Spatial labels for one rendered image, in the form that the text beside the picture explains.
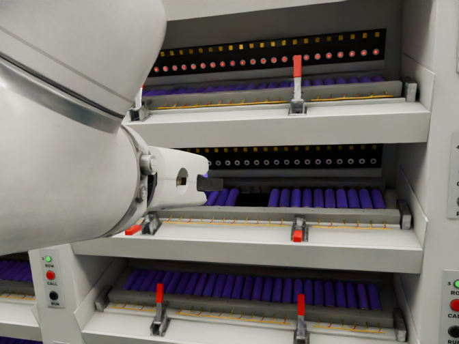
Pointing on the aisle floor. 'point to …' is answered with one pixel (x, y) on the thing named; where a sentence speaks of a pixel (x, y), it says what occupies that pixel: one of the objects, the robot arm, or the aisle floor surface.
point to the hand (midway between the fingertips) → (182, 186)
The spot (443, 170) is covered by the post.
